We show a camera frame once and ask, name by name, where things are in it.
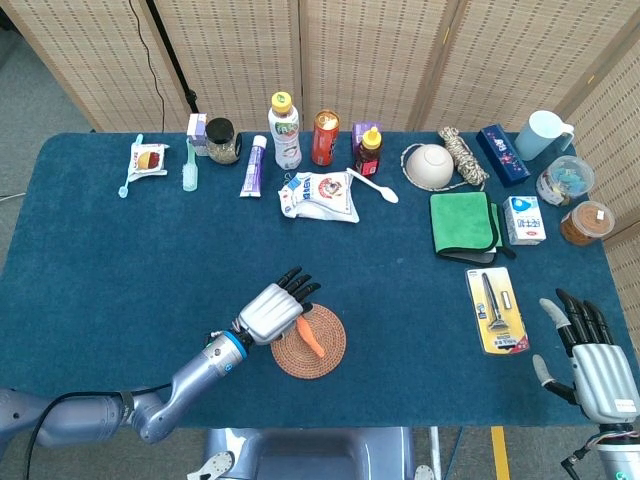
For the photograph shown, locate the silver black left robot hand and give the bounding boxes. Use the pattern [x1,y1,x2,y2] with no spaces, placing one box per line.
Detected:
[234,266,323,347]

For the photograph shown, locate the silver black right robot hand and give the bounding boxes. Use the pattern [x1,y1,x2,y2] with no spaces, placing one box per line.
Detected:
[532,288,640,426]

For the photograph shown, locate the orange carrot piece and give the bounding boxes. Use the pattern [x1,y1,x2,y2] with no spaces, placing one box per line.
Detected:
[295,315,327,359]

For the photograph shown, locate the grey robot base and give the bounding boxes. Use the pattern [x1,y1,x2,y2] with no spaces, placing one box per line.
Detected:
[187,427,436,480]

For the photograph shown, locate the round woven rattan coaster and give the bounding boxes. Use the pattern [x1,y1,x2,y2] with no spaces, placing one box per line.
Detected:
[270,303,348,380]

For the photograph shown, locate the razor blister pack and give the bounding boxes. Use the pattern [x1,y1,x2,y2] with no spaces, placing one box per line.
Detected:
[465,266,531,356]

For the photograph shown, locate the white food bag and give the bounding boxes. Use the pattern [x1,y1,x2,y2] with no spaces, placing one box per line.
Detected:
[278,169,361,225]

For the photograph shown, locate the blue tablecloth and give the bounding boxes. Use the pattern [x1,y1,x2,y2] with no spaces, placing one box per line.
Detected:
[0,130,640,431]

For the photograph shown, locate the purple white toothpaste tube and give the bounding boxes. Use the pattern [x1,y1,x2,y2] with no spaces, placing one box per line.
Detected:
[239,134,269,199]

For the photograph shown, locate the clear tub brown contents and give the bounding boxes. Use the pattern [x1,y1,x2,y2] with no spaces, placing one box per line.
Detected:
[559,200,616,247]

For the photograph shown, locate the green scrub brush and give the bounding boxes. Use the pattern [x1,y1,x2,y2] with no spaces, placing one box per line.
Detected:
[181,138,200,193]

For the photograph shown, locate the white plastic spoon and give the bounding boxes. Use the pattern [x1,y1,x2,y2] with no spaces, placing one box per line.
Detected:
[346,167,400,205]

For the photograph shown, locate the white drink bottle yellow cap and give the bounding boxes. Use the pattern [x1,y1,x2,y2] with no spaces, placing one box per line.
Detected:
[267,91,303,171]

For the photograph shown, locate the white blue milk carton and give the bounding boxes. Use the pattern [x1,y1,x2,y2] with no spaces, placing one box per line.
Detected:
[502,195,548,247]

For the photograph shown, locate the glass jar black lid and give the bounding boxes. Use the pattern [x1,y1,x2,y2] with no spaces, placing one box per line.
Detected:
[205,117,244,166]

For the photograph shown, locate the orange red drink can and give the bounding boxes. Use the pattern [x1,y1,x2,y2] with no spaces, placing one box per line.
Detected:
[311,109,342,167]

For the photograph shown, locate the honey bottle yellow cap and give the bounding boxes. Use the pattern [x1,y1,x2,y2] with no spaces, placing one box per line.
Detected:
[354,126,383,179]

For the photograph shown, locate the light blue spoon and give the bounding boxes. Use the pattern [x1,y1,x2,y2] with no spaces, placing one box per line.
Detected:
[117,133,145,200]

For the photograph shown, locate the white snack packet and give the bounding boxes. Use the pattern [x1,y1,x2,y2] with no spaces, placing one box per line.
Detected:
[128,142,170,180]

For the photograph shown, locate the small purple box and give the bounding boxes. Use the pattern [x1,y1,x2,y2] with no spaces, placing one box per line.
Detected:
[351,121,384,156]

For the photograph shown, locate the small purple white carton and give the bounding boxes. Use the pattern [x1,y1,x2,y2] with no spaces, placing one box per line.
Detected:
[186,113,209,157]

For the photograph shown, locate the clear tub blue contents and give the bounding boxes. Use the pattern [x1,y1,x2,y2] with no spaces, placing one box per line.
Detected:
[535,155,596,207]

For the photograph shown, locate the green folded microfiber cloth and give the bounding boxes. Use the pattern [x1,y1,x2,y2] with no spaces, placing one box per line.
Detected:
[428,191,517,265]

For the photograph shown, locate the beige upturned bowl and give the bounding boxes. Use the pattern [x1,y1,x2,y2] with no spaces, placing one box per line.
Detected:
[405,143,456,190]

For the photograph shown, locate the navy blue long box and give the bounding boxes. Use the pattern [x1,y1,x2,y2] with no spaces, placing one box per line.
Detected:
[475,123,531,189]

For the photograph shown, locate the light blue mug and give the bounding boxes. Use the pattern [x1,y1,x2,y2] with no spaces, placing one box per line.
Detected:
[513,110,576,162]

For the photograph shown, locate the bamboo folding screen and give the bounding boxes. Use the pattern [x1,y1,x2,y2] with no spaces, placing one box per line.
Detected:
[0,0,640,311]

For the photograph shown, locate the black stand pole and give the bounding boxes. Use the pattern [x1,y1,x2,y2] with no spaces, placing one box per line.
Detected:
[144,0,200,115]

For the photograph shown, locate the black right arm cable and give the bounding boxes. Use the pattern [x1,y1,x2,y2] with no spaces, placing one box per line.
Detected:
[559,447,596,467]

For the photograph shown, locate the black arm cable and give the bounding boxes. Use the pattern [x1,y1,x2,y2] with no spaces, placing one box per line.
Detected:
[24,382,174,480]
[559,447,596,467]

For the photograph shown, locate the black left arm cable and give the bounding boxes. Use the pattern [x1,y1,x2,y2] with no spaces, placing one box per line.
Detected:
[24,382,174,480]

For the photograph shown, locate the braided rope coil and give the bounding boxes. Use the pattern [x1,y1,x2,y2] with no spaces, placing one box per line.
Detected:
[438,126,491,187]

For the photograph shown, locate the black hanging cable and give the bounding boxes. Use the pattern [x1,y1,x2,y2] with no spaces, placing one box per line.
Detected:
[128,0,166,132]

